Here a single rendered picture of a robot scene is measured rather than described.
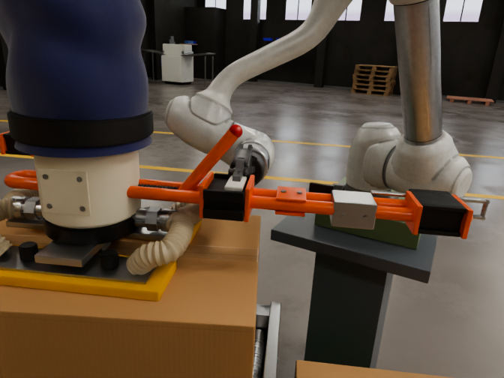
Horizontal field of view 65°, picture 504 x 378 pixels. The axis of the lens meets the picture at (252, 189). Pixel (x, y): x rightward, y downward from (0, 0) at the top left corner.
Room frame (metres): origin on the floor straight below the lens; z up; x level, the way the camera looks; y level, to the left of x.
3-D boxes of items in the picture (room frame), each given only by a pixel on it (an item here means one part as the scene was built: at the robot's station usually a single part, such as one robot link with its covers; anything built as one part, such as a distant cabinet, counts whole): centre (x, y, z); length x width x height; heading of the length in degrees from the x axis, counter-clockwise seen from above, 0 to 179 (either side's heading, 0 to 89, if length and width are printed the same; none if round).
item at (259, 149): (0.88, 0.01, 1.07); 0.09 x 0.06 x 0.09; 85
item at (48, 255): (0.67, 0.29, 1.01); 0.34 x 0.25 x 0.06; 85
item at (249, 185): (0.65, 0.04, 1.08); 0.10 x 0.08 x 0.06; 175
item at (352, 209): (0.63, -0.17, 1.07); 0.07 x 0.07 x 0.04; 85
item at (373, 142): (1.30, -0.41, 1.00); 0.18 x 0.16 x 0.22; 36
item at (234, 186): (0.65, 0.03, 1.10); 0.07 x 0.03 x 0.01; 175
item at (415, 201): (0.61, -0.31, 1.08); 0.08 x 0.07 x 0.05; 85
